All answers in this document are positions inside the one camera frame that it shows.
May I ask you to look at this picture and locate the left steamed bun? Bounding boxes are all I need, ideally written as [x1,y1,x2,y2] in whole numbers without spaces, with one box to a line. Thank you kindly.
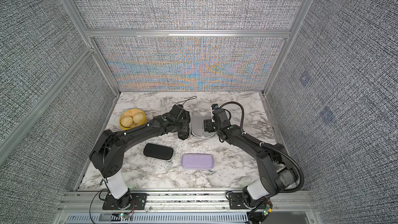
[120,116,134,128]

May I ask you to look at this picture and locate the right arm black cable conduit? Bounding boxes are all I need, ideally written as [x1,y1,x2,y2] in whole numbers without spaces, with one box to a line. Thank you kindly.
[217,101,305,194]

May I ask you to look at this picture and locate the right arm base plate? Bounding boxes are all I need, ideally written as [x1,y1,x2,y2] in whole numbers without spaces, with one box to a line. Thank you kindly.
[226,192,249,210]

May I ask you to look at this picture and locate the grey zippered case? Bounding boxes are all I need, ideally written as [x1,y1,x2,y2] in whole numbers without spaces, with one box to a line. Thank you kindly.
[143,143,174,161]

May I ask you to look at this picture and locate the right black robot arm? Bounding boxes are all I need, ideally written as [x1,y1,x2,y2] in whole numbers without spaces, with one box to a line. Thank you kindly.
[204,104,305,208]

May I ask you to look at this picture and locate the steamed bun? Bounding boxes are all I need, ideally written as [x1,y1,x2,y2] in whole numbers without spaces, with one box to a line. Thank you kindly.
[133,113,146,125]
[120,116,134,128]

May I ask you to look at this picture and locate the black umbrella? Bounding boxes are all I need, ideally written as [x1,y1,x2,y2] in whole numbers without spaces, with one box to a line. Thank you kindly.
[177,112,191,140]

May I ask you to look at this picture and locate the aluminium front rail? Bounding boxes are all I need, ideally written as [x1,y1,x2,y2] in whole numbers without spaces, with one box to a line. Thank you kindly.
[56,188,319,213]

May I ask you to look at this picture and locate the yellow bamboo steamer basket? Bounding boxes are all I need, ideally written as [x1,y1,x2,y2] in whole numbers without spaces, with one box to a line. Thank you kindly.
[119,108,147,130]

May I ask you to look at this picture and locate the grey open case back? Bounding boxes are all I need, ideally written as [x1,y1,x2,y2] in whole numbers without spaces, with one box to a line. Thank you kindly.
[190,112,215,138]

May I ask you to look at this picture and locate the white vented cable tray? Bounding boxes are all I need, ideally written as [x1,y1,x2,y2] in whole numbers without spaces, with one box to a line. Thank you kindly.
[64,212,248,224]

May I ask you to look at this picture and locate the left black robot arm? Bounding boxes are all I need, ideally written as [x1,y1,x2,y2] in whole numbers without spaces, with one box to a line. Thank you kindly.
[89,104,191,209]

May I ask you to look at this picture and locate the right steamed bun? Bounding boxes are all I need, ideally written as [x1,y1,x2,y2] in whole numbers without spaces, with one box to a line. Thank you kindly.
[133,113,146,125]

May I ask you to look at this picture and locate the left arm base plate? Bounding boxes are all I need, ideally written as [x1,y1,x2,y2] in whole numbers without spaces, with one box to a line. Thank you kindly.
[102,193,148,211]

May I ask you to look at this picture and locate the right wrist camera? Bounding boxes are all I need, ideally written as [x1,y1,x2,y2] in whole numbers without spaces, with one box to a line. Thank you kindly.
[211,104,219,122]

